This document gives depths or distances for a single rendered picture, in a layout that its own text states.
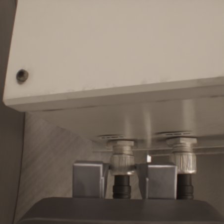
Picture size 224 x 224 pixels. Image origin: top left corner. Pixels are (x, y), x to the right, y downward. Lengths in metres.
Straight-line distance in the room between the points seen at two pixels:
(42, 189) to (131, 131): 0.11
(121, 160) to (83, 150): 0.06
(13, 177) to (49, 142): 0.04
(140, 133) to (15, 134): 0.12
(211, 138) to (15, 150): 0.15
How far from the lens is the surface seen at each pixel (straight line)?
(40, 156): 0.25
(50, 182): 0.24
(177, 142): 0.17
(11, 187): 0.25
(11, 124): 0.25
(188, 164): 0.17
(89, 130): 0.15
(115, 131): 0.15
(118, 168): 0.17
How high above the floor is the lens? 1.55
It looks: 4 degrees down
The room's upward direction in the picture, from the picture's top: 45 degrees clockwise
